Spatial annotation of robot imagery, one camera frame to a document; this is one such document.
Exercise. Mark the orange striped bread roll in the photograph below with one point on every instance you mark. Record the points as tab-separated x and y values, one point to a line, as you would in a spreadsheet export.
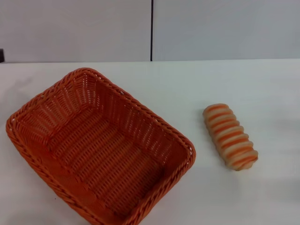
230	138

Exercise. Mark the orange woven plastic basket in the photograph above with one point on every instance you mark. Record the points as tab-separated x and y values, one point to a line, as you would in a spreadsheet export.
100	150

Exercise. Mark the black background block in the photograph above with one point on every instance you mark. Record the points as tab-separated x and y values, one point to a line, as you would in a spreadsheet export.
2	55

